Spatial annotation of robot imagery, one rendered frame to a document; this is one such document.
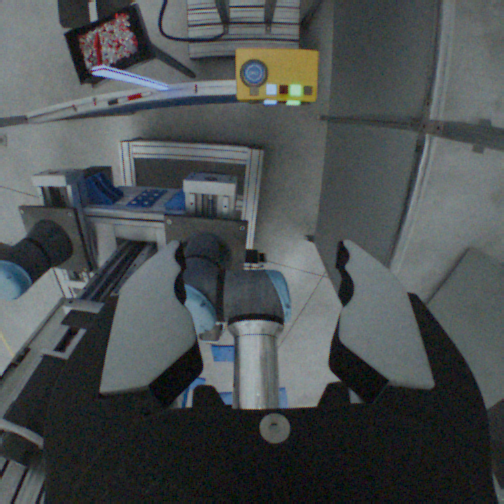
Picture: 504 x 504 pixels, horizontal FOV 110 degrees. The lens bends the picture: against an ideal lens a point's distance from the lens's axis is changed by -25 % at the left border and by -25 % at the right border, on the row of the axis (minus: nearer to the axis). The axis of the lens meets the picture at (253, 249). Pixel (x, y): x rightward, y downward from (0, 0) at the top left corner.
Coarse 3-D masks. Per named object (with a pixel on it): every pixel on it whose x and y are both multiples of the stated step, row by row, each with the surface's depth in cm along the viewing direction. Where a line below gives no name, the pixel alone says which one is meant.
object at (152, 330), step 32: (160, 256) 10; (128, 288) 8; (160, 288) 8; (128, 320) 7; (160, 320) 7; (192, 320) 7; (128, 352) 6; (160, 352) 6; (192, 352) 6; (128, 384) 5; (160, 384) 5
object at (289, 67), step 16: (240, 48) 38; (256, 48) 38; (272, 48) 38; (240, 64) 39; (272, 64) 39; (288, 64) 39; (304, 64) 39; (240, 80) 41; (272, 80) 41; (288, 80) 40; (304, 80) 40; (240, 96) 42; (256, 96) 42; (272, 96) 42; (288, 96) 42; (304, 96) 42
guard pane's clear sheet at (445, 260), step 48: (480, 0) 26; (480, 48) 31; (480, 96) 34; (432, 144) 51; (432, 192) 53; (480, 192) 38; (432, 240) 54; (480, 240) 39; (432, 288) 54; (480, 288) 39; (480, 336) 38; (480, 384) 35
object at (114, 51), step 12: (108, 24) 48; (120, 24) 48; (84, 36) 48; (108, 36) 49; (120, 36) 50; (132, 36) 50; (108, 48) 51; (120, 48) 51; (132, 48) 52; (84, 60) 52; (96, 60) 53; (108, 60) 53; (120, 60) 54
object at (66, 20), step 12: (60, 0) 25; (72, 0) 25; (84, 0) 25; (96, 0) 25; (108, 0) 25; (120, 0) 24; (132, 0) 24; (60, 12) 27; (72, 12) 26; (84, 12) 26; (96, 12) 26; (108, 12) 26; (60, 24) 29; (72, 24) 28; (84, 24) 28
